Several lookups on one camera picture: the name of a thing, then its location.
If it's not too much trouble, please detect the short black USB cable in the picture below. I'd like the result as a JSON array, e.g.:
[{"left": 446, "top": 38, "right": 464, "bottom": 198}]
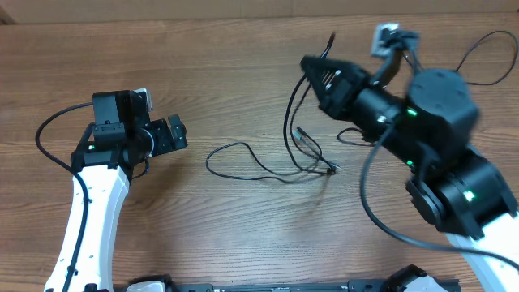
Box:
[{"left": 453, "top": 30, "right": 519, "bottom": 87}]

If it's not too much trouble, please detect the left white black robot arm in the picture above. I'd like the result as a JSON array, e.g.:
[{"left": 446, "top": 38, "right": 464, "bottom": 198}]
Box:
[{"left": 45, "top": 88, "right": 187, "bottom": 291}]

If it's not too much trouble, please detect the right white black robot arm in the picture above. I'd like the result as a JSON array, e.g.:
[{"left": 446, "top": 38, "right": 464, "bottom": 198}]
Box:
[{"left": 301, "top": 56, "right": 518, "bottom": 291}]

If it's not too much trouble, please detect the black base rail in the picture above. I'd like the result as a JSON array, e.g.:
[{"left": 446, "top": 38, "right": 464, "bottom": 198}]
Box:
[{"left": 169, "top": 278, "right": 461, "bottom": 292}]

